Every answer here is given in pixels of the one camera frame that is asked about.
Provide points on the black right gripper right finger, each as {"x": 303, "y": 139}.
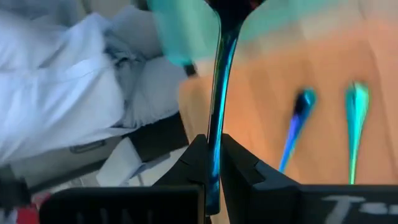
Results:
{"x": 264, "y": 199}

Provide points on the orange mat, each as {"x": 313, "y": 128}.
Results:
{"x": 264, "y": 109}

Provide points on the grey box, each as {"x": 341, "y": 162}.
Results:
{"x": 56, "y": 165}

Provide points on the green mat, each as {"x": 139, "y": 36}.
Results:
{"x": 186, "y": 31}

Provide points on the small white box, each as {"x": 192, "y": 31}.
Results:
{"x": 119, "y": 165}

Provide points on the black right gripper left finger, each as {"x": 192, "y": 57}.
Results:
{"x": 174, "y": 199}

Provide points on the white crumpled cloth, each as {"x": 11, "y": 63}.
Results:
{"x": 62, "y": 77}

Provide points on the rainbow iridescent metal spoon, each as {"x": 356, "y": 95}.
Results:
{"x": 298, "y": 118}
{"x": 222, "y": 93}

